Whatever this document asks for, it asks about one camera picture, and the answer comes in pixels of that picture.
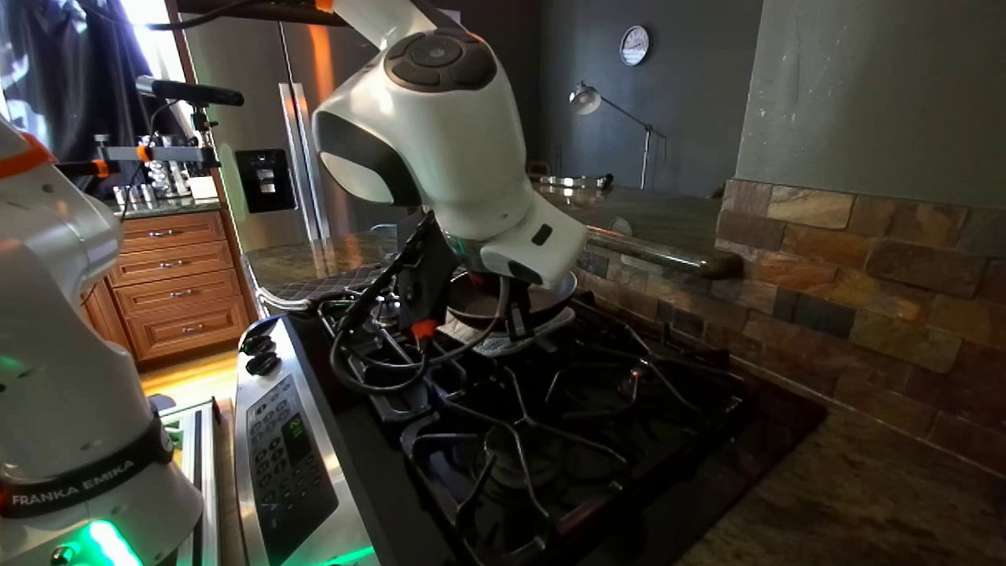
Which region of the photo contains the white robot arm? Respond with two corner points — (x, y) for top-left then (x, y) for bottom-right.
(312, 0), (587, 335)

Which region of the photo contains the round wall clock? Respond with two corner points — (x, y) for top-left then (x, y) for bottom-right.
(620, 26), (653, 65)

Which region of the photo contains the white quilted pot holder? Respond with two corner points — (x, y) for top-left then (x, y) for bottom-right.
(440, 309), (576, 358)

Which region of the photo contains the silver desk lamp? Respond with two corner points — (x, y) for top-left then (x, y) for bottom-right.
(567, 82), (662, 187)

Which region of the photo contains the black camera on stand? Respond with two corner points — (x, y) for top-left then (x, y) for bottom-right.
(60, 74), (244, 179)

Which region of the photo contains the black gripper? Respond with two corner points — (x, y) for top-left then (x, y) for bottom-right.
(396, 217), (460, 341)

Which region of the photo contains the wooden drawer cabinet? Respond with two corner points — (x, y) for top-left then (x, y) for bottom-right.
(81, 210), (250, 363)

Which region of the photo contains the dark frying pan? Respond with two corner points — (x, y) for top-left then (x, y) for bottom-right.
(446, 272), (579, 328)

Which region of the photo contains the black gas stove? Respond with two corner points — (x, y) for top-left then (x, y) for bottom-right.
(237, 298), (826, 566)

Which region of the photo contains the stainless steel refrigerator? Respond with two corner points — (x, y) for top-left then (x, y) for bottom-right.
(182, 14), (412, 311)

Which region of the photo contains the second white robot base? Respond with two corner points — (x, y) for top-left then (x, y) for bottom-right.
(0, 121), (200, 566)

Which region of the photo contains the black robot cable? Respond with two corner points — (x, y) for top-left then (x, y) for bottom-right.
(328, 238), (515, 396)

